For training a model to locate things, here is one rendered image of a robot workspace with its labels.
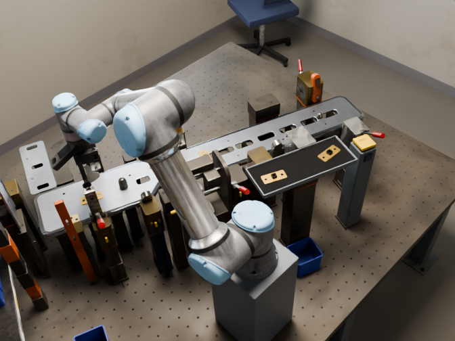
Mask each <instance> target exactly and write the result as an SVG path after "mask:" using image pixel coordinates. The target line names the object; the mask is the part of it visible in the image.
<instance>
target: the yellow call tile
mask: <svg viewBox="0 0 455 341"><path fill-rule="evenodd" d="M353 142H354V144H356V145H357V146H358V147H359V148H360V149H361V150H362V151H364V150H367V149H369V148H372V147H374V146H376V143H375V142H374V141H373V140H372V139H371V138H370V137H369V136H368V135H367V134H365V135H362V136H360V137H357V138H355V139H353Z"/></svg>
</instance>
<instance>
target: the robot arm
mask: <svg viewBox="0 0 455 341"><path fill-rule="evenodd" d="M195 104H196V102H195V96H194V93H193V90H192V89H191V88H190V86H189V85H188V84H186V83H185V82H183V81H180V80H174V79H173V80H169V81H163V82H161V83H159V84H158V85H157V86H156V87H153V88H148V89H142V90H138V91H131V90H129V89H124V90H122V91H119V92H118V93H116V94H115V95H113V96H112V97H110V98H108V99H107V100H106V101H103V102H102V103H100V104H99V105H97V106H96V107H94V108H92V109H90V110H89V111H86V110H84V109H83V108H82V107H80V106H79V105H78V101H77V99H76V97H75V96H74V95H73V94H71V93H61V94H59V95H57V96H56V97H54V99H53V101H52V105H53V111H54V112H55V114H56V117H57V119H58V122H59V125H60V128H61V131H62V134H63V136H64V138H65V140H66V142H67V144H66V145H65V146H64V147H63V148H62V149H61V150H60V151H59V152H58V153H57V154H56V155H55V156H54V157H53V158H51V159H50V164H51V167H52V169H54V170H55V171H58V170H59V169H61V168H62V167H63V166H64V165H65V164H66V163H67V162H68V161H69V160H70V159H71V158H72V157H73V158H74V161H75V163H76V165H77V166H78V167H79V170H80V173H81V176H82V178H83V181H84V182H86V181H89V182H91V183H92V182H94V181H95V180H96V179H98V178H99V177H100V174H99V173H98V172H95V171H92V170H91V168H90V166H88V165H86V166H84V167H83V164H87V163H91V162H94V163H95V162H99V161H100V157H99V154H98V149H97V148H96V146H95V144H96V143H99V142H100V141H101V140H102V139H103V138H104V137H105V136H106V133H107V128H108V127H110V126H111V125H113V129H114V134H115V135H116V138H117V141H118V142H119V144H120V146H121V147H122V148H123V149H124V150H125V152H126V153H127V154H128V155H129V156H131V157H133V158H136V157H138V159H139V161H141V162H145V163H148V164H149V166H150V168H151V169H152V171H153V173H154V175H155V176H156V178H157V179H158V182H159V183H160V185H161V187H162V188H163V190H164V192H165V193H166V195H167V197H168V199H169V201H170V202H171V204H172V206H173V207H174V209H175V211H176V213H177V215H178V216H179V218H180V220H181V221H182V223H183V225H184V227H185V228H186V230H187V232H188V233H189V235H190V241H189V247H190V248H191V250H192V253H191V254H190V256H189V257H188V260H189V263H190V264H191V266H192V267H193V269H194V270H195V271H196V272H197V273H198V274H199V275H200V276H201V277H203V278H204V279H206V280H207V281H209V282H210V283H213V284H215V285H221V284H223V283H224V282H225V281H226V280H228V279H229V278H231V277H232V275H233V274H234V273H237V274H238V275H239V276H241V277H243V278H246V279H261V278H264V277H267V276H268V275H269V274H271V273H272V272H273V271H274V269H275V268H276V266H277V264H278V251H277V248H276V246H275V244H274V243H273V236H274V215H273V212H272V210H271V209H270V208H269V207H268V206H267V205H266V204H264V203H262V202H259V201H255V200H254V201H250V200H247V201H243V202H241V203H239V204H237V205H236V206H235V208H234V209H233V212H232V219H231V220H230V221H228V222H227V223H224V222H220V221H218V220H217V217H216V216H215V214H214V212H213V210H212V208H211V207H210V205H209V203H208V201H207V199H206V198H205V196H204V194H203V192H202V190H201V188H200V186H199V184H198V183H197V181H196V179H195V177H194V175H193V174H192V171H191V170H190V168H189V166H188V164H187V162H186V160H185V159H184V157H183V155H182V153H181V152H180V150H179V148H178V145H179V142H180V137H179V135H178V134H177V131H176V130H177V129H178V128H179V127H181V126H182V125H183V124H185V123H186V122H187V121H188V120H189V119H190V117H191V116H192V114H193V112H194V108H195ZM85 170H86V173H87V174H86V173H85Z"/></svg>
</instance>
